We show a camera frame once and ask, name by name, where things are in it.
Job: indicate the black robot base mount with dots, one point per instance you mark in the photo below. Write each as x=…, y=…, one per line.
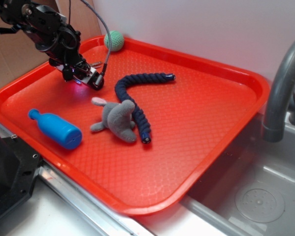
x=19, y=164

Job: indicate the red plastic tray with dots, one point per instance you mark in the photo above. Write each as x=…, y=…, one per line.
x=193, y=119

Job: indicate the grey toy faucet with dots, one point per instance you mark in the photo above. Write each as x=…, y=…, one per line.
x=273, y=123

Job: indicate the dark blue rope toy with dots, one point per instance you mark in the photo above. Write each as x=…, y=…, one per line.
x=138, y=114

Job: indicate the grey toy sink basin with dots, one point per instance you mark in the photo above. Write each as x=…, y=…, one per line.
x=249, y=190

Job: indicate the brown cardboard panel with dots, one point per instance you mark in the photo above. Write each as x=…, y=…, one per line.
x=18, y=54

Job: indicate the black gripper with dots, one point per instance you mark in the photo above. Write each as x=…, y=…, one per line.
x=62, y=48

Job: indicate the green textured ball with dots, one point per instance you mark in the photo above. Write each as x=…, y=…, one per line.
x=115, y=42

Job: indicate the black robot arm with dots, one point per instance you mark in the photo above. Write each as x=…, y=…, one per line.
x=50, y=33

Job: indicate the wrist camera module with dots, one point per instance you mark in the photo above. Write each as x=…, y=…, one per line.
x=90, y=78

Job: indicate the grey plush mouse toy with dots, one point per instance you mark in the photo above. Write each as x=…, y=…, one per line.
x=117, y=117

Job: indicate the silver key bunch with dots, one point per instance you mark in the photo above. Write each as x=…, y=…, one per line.
x=97, y=64

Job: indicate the blue plastic toy bottle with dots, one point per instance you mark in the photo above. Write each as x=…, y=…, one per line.
x=57, y=129

